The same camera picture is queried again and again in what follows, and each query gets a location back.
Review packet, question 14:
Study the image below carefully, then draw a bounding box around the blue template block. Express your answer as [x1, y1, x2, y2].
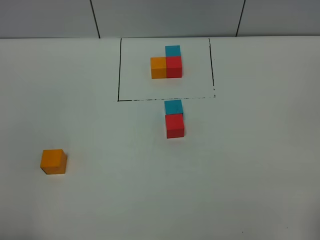
[165, 45, 181, 57]

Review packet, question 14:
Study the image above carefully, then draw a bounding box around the red template block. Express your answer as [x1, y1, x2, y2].
[165, 56, 183, 78]

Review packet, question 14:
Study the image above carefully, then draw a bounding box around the orange template block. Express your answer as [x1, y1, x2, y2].
[150, 56, 167, 79]

